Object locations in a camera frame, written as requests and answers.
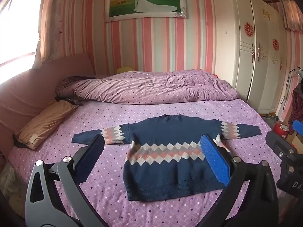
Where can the red canister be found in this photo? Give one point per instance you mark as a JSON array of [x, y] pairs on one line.
[[280, 128]]

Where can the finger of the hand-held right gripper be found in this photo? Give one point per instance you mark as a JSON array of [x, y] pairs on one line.
[[297, 125]]

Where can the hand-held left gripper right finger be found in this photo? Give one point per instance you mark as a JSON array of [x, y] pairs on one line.
[[215, 157]]

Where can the tan pillow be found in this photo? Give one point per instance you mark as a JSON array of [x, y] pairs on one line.
[[45, 123]]

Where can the navy diamond-pattern knit sweater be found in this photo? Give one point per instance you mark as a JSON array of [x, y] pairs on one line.
[[165, 177]]

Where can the dark cloth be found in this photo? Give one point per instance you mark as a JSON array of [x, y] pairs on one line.
[[68, 80]]

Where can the yellow cloth item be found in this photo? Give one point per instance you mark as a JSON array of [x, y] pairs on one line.
[[125, 70]]

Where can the framed wedding photo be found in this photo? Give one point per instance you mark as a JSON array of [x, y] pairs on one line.
[[146, 0]]

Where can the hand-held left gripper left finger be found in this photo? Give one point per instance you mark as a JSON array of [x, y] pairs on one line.
[[91, 157]]

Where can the dark red hanging clothing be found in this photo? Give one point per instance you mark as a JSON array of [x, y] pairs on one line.
[[297, 104]]

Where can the bed with purple dotted sheet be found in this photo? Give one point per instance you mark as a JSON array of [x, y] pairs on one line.
[[113, 208]]

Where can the white wardrobe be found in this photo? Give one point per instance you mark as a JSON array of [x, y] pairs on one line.
[[236, 52]]

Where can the pink patterned curtain with valance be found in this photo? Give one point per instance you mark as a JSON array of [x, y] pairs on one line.
[[292, 14]]

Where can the purple dotted duvet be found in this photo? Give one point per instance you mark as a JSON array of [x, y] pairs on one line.
[[153, 87]]

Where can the bright window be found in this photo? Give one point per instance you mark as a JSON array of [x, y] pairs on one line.
[[19, 28]]

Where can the pink sheer curtain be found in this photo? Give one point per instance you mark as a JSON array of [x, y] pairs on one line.
[[61, 21]]

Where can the pink padded headboard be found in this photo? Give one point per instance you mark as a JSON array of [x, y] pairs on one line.
[[23, 94]]

